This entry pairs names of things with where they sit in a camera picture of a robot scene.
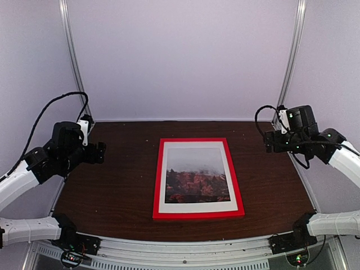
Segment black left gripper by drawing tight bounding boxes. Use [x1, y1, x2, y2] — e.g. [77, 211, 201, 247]
[61, 141, 106, 172]

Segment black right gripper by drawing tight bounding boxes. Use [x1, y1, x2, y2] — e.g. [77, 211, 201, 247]
[264, 129, 308, 155]

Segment clear acrylic sheet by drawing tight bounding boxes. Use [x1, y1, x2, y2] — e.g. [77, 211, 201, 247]
[164, 142, 239, 213]

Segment white photo mat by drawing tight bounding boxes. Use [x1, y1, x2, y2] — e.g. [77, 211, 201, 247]
[159, 141, 239, 214]

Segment red forest photo print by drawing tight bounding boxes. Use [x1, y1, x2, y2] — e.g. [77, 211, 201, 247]
[164, 147, 231, 204]

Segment red wooden picture frame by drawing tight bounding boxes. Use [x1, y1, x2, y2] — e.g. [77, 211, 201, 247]
[152, 137, 245, 222]

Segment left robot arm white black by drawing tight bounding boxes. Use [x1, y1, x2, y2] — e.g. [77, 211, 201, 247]
[1, 119, 106, 250]

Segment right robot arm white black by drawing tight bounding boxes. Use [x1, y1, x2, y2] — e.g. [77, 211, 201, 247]
[260, 105, 359, 249]

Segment left round led board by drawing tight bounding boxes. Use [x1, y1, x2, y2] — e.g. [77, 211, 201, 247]
[60, 251, 83, 268]

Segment round led board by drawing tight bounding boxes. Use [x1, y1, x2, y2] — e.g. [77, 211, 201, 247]
[60, 251, 83, 268]
[286, 252, 309, 267]

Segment right round led board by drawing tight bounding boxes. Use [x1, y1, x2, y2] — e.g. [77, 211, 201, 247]
[286, 252, 309, 267]

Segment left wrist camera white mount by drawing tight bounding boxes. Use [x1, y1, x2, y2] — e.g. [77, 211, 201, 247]
[77, 114, 94, 146]

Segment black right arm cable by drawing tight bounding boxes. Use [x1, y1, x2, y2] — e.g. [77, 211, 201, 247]
[254, 105, 282, 136]

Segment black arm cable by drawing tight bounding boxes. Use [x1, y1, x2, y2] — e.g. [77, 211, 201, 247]
[254, 105, 282, 136]
[5, 91, 89, 175]

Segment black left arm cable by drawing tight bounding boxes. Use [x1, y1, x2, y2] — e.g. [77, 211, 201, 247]
[5, 91, 89, 175]

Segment right aluminium corner post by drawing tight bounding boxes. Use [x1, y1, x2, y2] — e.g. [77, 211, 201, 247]
[271, 0, 307, 124]

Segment aluminium corner post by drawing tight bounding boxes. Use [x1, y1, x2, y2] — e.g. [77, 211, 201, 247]
[271, 0, 307, 124]
[58, 0, 95, 126]

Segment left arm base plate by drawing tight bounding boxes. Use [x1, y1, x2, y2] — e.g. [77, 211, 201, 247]
[51, 231, 101, 255]

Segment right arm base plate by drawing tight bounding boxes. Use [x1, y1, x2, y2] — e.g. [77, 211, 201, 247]
[268, 233, 317, 254]

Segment aluminium front rail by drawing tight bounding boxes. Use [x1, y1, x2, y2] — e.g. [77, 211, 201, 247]
[22, 229, 352, 270]

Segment left aluminium corner post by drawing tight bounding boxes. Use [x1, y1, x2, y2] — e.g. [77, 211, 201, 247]
[58, 0, 95, 126]

